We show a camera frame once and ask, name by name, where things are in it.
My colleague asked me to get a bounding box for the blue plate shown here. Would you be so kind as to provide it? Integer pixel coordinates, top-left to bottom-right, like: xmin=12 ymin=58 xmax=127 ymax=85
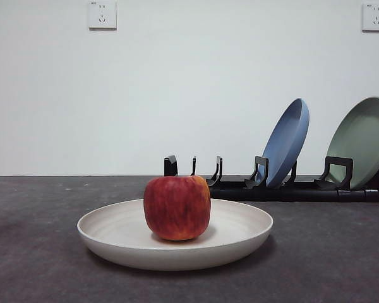
xmin=261 ymin=97 xmax=311 ymax=189

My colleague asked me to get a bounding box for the cream yellow plate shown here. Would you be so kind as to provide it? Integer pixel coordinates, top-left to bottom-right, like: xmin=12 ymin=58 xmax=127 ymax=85
xmin=76 ymin=198 xmax=274 ymax=271

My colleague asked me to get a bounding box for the white wall socket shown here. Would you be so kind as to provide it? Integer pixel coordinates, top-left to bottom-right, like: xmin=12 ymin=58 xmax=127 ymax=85
xmin=361 ymin=2 xmax=379 ymax=33
xmin=88 ymin=0 xmax=117 ymax=32

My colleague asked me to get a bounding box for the black plate rack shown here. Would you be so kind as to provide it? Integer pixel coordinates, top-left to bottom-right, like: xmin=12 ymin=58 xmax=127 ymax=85
xmin=163 ymin=154 xmax=379 ymax=203

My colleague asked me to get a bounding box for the green plate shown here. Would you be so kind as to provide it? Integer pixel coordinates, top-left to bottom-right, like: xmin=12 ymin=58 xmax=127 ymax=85
xmin=325 ymin=96 xmax=379 ymax=191

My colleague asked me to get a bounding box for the red yellow apple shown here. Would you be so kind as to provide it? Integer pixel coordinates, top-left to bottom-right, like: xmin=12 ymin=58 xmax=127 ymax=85
xmin=143 ymin=175 xmax=212 ymax=242

